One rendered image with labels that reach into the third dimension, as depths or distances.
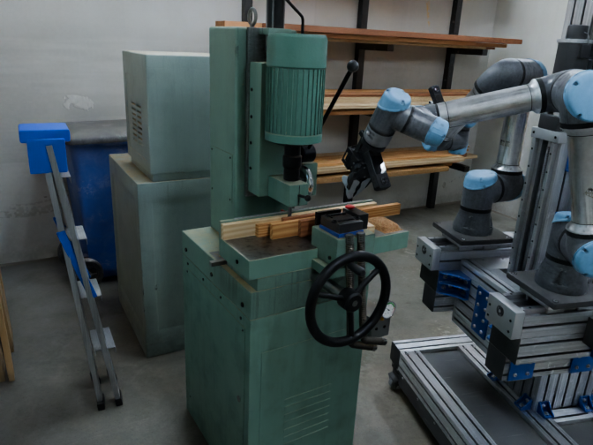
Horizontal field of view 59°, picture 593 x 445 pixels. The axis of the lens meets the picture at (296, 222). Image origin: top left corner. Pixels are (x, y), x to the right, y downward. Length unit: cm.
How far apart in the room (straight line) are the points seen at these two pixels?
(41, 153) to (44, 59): 173
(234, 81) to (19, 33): 215
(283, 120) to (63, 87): 236
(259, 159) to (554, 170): 95
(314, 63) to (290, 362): 91
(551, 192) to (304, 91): 88
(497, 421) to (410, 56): 341
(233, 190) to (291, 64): 50
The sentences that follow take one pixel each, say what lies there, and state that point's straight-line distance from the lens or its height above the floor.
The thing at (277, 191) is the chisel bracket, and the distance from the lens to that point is 166.
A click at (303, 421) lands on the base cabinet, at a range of 189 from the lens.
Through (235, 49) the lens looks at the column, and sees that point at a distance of 171.
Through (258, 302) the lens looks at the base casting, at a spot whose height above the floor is 77.
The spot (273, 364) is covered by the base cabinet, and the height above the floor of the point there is 54.
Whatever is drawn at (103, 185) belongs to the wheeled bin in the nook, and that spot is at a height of 64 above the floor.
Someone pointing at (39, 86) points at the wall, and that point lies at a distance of 370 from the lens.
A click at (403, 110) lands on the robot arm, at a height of 133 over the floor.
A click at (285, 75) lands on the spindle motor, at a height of 139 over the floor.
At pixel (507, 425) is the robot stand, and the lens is 217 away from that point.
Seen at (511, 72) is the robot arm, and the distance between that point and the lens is 205.
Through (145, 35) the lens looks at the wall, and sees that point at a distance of 378.
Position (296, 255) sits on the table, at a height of 89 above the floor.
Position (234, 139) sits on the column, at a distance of 174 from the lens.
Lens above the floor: 148
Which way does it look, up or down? 19 degrees down
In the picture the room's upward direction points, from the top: 3 degrees clockwise
